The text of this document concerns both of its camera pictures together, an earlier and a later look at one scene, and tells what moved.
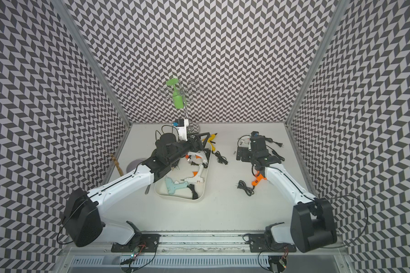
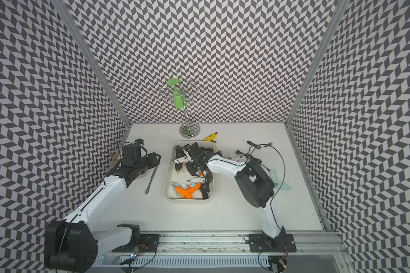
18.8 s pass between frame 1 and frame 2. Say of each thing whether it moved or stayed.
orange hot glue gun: moved
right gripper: moved
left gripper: moved
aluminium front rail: stayed
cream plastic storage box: moved
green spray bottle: stayed
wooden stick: stayed
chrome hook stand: stayed
